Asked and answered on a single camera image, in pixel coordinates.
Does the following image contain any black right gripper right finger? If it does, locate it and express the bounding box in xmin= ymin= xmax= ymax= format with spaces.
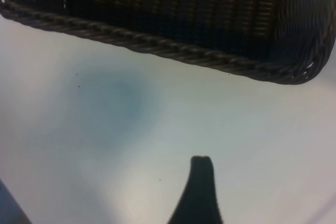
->
xmin=201 ymin=156 xmax=225 ymax=224

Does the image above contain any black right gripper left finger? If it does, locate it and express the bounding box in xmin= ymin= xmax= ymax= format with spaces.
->
xmin=167 ymin=156 xmax=202 ymax=224

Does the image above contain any dark brown wicker basket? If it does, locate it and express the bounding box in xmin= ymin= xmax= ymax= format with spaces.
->
xmin=0 ymin=0 xmax=336 ymax=86

